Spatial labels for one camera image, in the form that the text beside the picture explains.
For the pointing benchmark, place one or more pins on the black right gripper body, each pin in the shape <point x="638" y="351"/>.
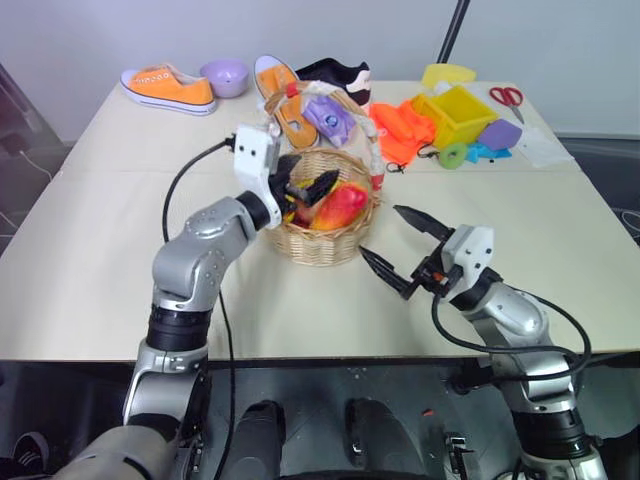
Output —
<point x="432" y="272"/>

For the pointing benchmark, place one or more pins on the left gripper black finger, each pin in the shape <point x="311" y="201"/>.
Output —
<point x="317" y="189"/>
<point x="289" y="164"/>

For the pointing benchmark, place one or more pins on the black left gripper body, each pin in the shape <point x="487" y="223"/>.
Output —
<point x="286" y="192"/>

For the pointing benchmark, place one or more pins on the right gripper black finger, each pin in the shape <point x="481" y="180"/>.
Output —
<point x="425" y="224"/>
<point x="387" y="270"/>

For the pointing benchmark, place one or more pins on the red yellow mango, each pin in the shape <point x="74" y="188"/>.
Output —
<point x="342" y="205"/>

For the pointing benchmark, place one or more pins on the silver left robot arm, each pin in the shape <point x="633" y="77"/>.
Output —
<point x="200" y="250"/>

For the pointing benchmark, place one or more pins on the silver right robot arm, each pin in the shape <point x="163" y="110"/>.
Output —
<point x="520" y="310"/>

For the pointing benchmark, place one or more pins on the purple plastic toy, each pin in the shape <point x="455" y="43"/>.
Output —
<point x="327" y="117"/>

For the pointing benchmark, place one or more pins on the orange canvas sneaker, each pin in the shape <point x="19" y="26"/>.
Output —
<point x="175" y="92"/>
<point x="287" y="100"/>

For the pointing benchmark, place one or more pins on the blue foam piece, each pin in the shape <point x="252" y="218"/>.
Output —
<point x="487" y="152"/>

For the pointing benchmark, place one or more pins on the orange fabric vest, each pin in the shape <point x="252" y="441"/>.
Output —
<point x="400" y="127"/>

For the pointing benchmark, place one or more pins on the black white sneaker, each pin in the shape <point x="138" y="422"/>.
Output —
<point x="340" y="75"/>

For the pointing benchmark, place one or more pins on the purple plastic bowl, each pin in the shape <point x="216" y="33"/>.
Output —
<point x="225" y="77"/>

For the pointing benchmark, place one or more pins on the yellow plastic box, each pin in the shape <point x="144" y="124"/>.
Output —
<point x="462" y="117"/>

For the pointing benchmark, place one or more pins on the purple foam block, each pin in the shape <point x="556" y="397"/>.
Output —
<point x="500" y="134"/>

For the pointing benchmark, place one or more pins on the clear plastic bag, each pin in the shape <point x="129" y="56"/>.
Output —
<point x="545" y="147"/>

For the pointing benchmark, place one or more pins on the dark rounded shape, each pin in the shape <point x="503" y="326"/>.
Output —
<point x="377" y="432"/>
<point x="260" y="435"/>

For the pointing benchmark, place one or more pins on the black slanted pole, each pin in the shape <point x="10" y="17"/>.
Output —
<point x="452" y="30"/>

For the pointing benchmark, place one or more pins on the black shoe with white stripes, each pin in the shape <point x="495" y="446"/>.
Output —
<point x="30" y="450"/>

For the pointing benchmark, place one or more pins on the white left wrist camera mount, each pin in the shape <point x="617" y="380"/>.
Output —
<point x="252" y="150"/>

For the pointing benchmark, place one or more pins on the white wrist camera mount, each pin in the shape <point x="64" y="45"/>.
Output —
<point x="472" y="250"/>
<point x="252" y="150"/>

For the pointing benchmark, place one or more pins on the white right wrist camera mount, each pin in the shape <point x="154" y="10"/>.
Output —
<point x="472" y="250"/>

